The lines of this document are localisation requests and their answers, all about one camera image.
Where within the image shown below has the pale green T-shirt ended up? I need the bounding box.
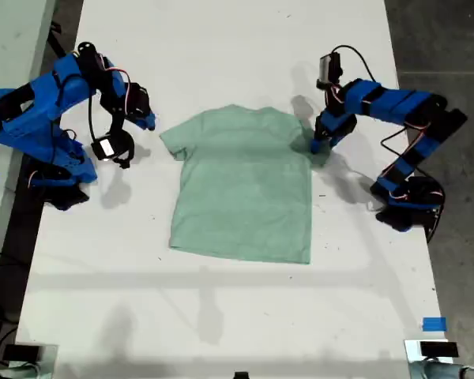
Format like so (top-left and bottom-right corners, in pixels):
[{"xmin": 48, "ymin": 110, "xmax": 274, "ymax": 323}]
[{"xmin": 159, "ymin": 103, "xmax": 331, "ymax": 265}]

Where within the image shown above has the black metal bar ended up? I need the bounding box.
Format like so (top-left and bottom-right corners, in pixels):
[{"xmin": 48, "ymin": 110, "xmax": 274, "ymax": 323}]
[{"xmin": 48, "ymin": 21, "xmax": 73, "ymax": 74}]

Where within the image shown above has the pale side table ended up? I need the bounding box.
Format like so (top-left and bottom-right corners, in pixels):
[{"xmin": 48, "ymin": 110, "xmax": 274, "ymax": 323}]
[{"xmin": 0, "ymin": 0, "xmax": 57, "ymax": 305}]

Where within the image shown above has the blue tape square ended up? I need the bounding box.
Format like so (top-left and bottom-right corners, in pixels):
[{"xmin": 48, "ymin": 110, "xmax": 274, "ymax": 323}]
[{"xmin": 422, "ymin": 317, "xmax": 447, "ymax": 332}]

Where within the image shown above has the small black box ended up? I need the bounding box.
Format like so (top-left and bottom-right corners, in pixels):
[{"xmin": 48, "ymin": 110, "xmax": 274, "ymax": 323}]
[
  {"xmin": 3, "ymin": 344, "xmax": 40, "ymax": 361},
  {"xmin": 419, "ymin": 341, "xmax": 459, "ymax": 358}
]

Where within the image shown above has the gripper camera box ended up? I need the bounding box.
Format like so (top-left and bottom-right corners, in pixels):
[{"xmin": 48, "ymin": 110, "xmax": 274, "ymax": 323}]
[
  {"xmin": 315, "ymin": 51, "xmax": 344, "ymax": 91},
  {"xmin": 91, "ymin": 132, "xmax": 136, "ymax": 169}
]

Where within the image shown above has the camera black cable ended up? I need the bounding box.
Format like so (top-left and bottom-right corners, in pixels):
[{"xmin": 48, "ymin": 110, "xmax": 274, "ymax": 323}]
[
  {"xmin": 331, "ymin": 45, "xmax": 377, "ymax": 84},
  {"xmin": 86, "ymin": 88, "xmax": 103, "ymax": 147}
]

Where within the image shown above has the black base cable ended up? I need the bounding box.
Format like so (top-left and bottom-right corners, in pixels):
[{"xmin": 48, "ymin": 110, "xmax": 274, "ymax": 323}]
[{"xmin": 425, "ymin": 205, "xmax": 446, "ymax": 244}]

